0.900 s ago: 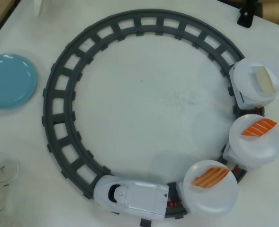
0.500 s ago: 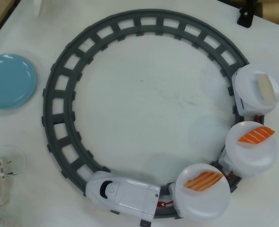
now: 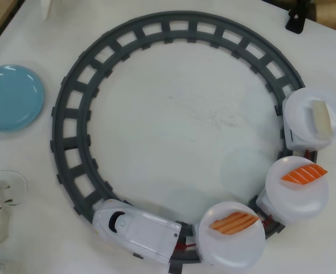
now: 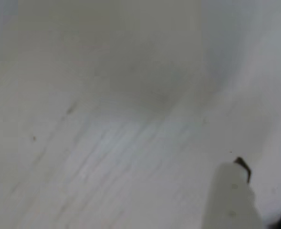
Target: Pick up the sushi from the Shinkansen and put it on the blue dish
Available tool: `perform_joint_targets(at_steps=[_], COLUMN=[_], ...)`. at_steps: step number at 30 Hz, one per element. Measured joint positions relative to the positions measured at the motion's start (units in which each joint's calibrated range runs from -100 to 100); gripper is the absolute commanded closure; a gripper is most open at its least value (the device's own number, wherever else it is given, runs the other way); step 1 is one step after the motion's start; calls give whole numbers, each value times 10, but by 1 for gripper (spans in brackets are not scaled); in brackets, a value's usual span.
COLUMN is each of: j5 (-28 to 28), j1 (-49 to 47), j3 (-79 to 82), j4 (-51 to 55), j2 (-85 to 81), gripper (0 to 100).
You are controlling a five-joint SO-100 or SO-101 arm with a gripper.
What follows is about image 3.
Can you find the grey circular toy track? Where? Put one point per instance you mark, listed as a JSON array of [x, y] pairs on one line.
[[165, 28]]

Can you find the blue round dish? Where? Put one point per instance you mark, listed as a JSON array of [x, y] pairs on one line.
[[11, 97]]

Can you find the white round plate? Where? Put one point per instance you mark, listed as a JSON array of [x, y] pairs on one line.
[[299, 199], [230, 251], [299, 114]]

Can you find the brown cardboard roll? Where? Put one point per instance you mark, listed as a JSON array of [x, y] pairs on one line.
[[327, 11]]

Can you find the white Shinkansen toy locomotive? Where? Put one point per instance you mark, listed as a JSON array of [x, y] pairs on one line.
[[145, 231]]

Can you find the red plastic train coupler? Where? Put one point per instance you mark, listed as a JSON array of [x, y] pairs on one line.
[[266, 221], [184, 245], [307, 153]]

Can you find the orange salmon sushi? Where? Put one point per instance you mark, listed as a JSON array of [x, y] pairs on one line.
[[301, 174]]

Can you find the black table clamp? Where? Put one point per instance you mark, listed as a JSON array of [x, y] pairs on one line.
[[296, 24]]

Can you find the white squid sushi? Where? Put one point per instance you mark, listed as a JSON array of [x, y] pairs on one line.
[[321, 120]]

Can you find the clear curved plastic piece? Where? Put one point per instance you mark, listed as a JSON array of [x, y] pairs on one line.
[[20, 185]]

